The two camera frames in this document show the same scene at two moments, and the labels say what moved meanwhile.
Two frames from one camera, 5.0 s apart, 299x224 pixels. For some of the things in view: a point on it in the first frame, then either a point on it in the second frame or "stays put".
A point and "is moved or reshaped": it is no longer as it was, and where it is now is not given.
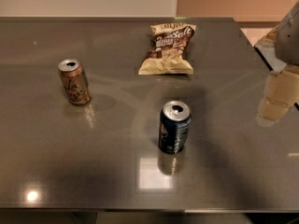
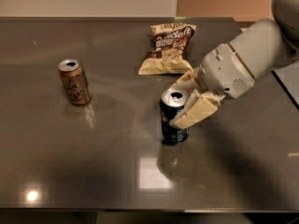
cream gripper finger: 280,93 → 200,105
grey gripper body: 288,39 → 224,69
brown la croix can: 75,81 stays put
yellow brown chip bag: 168,49 stays put
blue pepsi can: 174,122 is moved or reshaped
